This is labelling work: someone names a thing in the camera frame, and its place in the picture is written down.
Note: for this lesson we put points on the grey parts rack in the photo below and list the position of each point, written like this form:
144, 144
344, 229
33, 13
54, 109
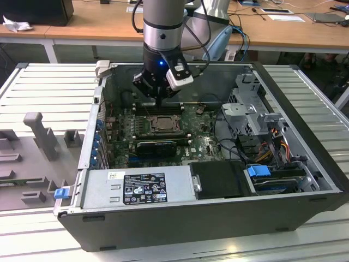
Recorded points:
27, 152

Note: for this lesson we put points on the black RAM stick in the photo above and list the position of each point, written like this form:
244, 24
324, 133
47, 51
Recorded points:
163, 135

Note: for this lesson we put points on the black graphics card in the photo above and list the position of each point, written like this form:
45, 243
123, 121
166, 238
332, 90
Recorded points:
155, 150

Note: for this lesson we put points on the crumpled white paper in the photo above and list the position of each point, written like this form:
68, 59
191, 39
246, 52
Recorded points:
16, 25

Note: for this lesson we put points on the seated person's legs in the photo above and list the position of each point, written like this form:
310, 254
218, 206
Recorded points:
309, 58

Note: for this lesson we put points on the pale blue teach pendant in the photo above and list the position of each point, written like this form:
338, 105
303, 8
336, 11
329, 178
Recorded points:
218, 45

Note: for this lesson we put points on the thin metal locking lever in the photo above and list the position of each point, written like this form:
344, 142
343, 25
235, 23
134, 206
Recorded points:
169, 131
163, 116

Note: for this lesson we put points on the black box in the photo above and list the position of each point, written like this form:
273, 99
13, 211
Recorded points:
35, 12

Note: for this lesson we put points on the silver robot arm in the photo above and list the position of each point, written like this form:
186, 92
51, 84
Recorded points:
162, 16

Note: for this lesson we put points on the black plastic shroud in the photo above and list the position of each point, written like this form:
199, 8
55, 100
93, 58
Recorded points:
218, 180

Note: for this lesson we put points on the blue case latch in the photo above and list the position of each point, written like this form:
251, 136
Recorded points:
61, 193

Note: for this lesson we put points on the small black desk object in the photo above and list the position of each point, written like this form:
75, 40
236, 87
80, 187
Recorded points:
104, 2

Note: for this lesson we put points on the white paper sheet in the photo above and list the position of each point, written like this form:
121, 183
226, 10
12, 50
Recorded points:
286, 17

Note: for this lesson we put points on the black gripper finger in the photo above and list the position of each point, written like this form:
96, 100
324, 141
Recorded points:
143, 83
166, 92

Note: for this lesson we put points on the blue booklet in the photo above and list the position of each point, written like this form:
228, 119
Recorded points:
249, 2

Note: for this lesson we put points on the hard disk in blue carrier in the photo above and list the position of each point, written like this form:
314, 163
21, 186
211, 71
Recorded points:
257, 171

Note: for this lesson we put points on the black open PC case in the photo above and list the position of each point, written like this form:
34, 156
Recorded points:
163, 232

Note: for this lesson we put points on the CPU socket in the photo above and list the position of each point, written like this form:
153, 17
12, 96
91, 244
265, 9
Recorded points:
149, 126

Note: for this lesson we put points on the dark grey pad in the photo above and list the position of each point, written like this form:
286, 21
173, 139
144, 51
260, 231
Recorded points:
324, 17

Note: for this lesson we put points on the grey case latch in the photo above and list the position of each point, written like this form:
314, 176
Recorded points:
103, 68

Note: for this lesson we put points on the grey metal disk bay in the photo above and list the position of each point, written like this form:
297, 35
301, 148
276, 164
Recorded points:
240, 114

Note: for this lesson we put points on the grey power supply unit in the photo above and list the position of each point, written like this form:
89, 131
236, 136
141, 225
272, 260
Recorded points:
95, 188

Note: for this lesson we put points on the green motherboard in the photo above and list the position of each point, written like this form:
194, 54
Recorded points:
201, 142

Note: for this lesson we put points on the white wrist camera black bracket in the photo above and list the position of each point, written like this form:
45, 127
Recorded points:
181, 80

